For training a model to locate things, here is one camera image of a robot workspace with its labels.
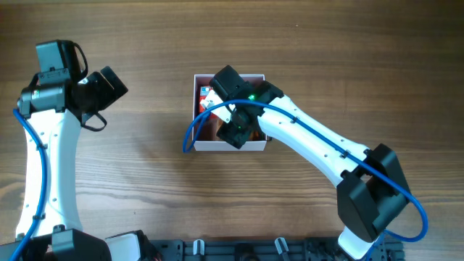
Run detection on red toy fire truck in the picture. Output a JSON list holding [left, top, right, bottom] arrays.
[[199, 86, 222, 114]]

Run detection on brown plush toy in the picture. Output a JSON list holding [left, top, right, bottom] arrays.
[[249, 131, 267, 141]]

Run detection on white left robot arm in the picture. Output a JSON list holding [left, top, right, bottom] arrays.
[[1, 40, 162, 260]]

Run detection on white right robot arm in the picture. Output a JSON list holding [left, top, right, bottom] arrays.
[[210, 65, 410, 260]]

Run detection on white cardboard box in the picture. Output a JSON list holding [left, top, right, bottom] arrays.
[[192, 74, 269, 152]]

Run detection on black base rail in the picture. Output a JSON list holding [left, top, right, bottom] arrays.
[[144, 235, 405, 261]]

